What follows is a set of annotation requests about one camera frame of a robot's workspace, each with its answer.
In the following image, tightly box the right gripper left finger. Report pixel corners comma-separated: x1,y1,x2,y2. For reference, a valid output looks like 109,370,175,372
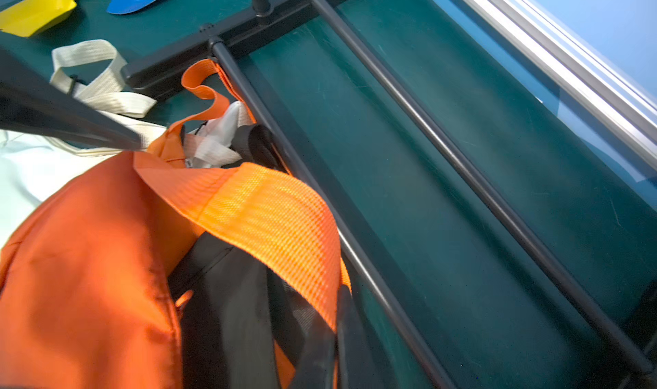
1,50,142,151

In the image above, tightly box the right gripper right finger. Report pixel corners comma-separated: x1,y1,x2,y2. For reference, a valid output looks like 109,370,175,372
289,286,383,388

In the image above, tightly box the cream crescent bag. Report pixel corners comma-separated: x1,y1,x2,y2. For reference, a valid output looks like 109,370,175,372
1,52,259,254

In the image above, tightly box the red-orange sling bag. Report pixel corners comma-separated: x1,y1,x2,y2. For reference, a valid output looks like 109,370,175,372
0,57,355,389

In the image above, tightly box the black sling bag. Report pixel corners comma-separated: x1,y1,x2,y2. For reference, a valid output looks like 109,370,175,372
168,163,354,388

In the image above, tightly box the yellow toy shovel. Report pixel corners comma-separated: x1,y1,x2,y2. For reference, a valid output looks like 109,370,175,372
1,0,77,38

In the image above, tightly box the black clothes rack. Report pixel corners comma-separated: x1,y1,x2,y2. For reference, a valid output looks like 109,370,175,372
124,0,656,388

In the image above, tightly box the aluminium frame rail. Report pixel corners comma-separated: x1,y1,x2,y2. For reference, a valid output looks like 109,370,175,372
458,0,656,168

